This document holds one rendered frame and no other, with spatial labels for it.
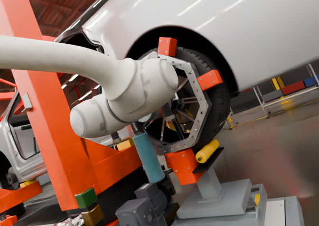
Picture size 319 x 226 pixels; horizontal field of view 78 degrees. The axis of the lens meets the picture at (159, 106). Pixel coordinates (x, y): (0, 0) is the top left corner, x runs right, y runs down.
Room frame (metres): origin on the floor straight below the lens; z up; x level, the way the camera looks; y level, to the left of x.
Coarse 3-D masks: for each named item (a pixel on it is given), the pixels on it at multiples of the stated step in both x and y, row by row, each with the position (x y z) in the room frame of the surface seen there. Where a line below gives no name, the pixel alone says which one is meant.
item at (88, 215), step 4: (92, 208) 0.54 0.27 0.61; (96, 208) 0.55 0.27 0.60; (100, 208) 0.56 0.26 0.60; (84, 212) 0.54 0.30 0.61; (88, 212) 0.53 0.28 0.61; (92, 212) 0.54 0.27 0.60; (96, 212) 0.55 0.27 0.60; (100, 212) 0.55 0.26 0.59; (84, 216) 0.54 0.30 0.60; (88, 216) 0.53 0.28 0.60; (92, 216) 0.53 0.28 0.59; (96, 216) 0.54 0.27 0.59; (100, 216) 0.55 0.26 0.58; (84, 220) 0.54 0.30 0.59; (88, 220) 0.53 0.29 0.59; (92, 220) 0.53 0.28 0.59; (96, 220) 0.54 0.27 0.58; (100, 220) 0.55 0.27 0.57; (88, 224) 0.54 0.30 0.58; (92, 224) 0.53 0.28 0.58
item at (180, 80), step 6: (180, 78) 1.25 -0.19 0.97; (180, 84) 1.26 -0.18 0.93; (186, 84) 1.24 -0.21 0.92; (180, 90) 1.25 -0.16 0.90; (186, 90) 1.25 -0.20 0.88; (192, 90) 1.23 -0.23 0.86; (180, 96) 1.23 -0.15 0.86; (186, 96) 1.25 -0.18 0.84; (180, 108) 1.25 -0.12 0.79; (186, 108) 1.28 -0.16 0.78; (192, 108) 1.26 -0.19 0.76; (198, 108) 1.23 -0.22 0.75; (192, 114) 1.26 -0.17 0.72; (186, 120) 1.29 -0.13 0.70
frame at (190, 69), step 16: (176, 64) 0.97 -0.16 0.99; (192, 64) 0.96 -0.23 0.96; (192, 80) 0.95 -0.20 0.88; (208, 96) 0.98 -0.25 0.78; (208, 112) 0.99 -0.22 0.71; (128, 128) 1.22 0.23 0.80; (192, 128) 1.00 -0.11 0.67; (160, 144) 1.18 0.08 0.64; (176, 144) 1.07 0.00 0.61; (192, 144) 1.02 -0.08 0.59
